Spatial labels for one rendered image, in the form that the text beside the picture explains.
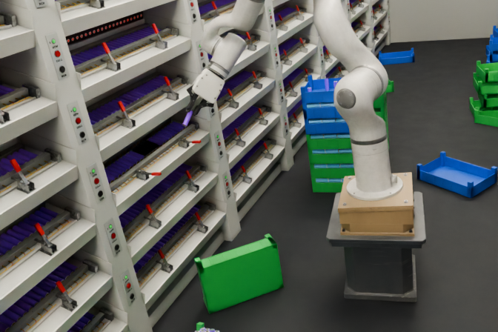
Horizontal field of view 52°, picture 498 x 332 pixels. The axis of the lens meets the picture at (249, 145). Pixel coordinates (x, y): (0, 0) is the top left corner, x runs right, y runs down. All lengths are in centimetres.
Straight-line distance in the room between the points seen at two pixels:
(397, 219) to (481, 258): 52
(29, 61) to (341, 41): 90
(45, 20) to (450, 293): 156
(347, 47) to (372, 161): 38
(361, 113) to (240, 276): 75
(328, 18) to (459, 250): 107
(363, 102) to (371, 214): 38
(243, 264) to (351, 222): 44
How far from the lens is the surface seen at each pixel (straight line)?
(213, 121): 211
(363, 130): 166
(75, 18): 154
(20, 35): 141
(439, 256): 214
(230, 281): 192
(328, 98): 239
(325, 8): 163
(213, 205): 224
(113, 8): 166
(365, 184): 175
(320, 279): 204
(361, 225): 174
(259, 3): 178
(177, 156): 191
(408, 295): 192
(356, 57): 168
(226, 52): 189
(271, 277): 197
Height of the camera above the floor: 126
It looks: 23 degrees down
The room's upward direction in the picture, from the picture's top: 10 degrees counter-clockwise
